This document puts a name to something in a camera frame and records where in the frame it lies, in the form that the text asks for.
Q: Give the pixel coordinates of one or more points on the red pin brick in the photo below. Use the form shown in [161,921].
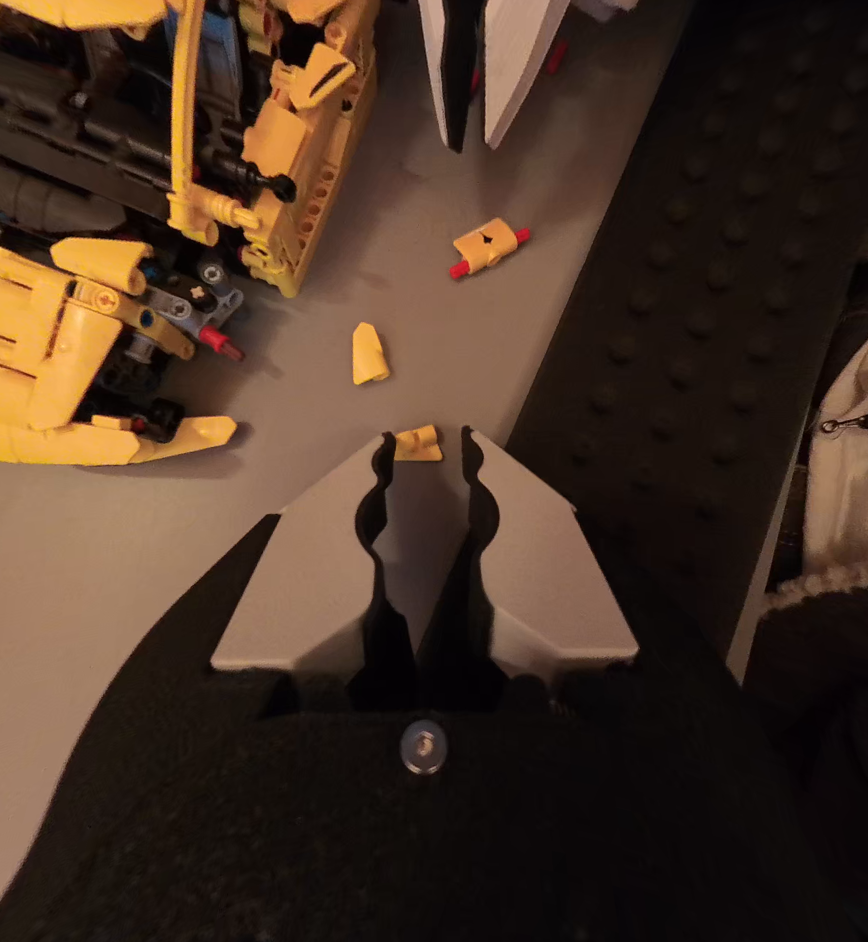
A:
[557,57]

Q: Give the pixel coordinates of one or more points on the yellow toy brick car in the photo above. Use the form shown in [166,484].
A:
[279,140]

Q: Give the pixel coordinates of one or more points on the small yellow connector brick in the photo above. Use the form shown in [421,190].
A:
[417,444]

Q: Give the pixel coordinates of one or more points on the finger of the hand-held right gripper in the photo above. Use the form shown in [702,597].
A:
[522,51]
[431,66]

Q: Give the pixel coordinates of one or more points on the brown fleece-lined jacket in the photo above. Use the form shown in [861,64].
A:
[831,662]

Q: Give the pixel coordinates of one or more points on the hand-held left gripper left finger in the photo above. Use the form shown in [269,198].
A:
[301,589]

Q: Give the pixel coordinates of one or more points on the yellow connector with red axle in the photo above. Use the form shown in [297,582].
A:
[487,243]

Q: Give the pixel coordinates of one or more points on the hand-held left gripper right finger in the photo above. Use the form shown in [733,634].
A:
[551,589]

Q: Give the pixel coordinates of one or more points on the yellow curved panel brick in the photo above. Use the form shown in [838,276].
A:
[369,353]

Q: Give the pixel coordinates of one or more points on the black dotted mat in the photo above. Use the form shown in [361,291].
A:
[699,294]

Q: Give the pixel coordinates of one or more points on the grey desk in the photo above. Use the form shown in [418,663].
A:
[110,589]

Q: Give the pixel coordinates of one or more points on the white hoodie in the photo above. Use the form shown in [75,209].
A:
[860,500]

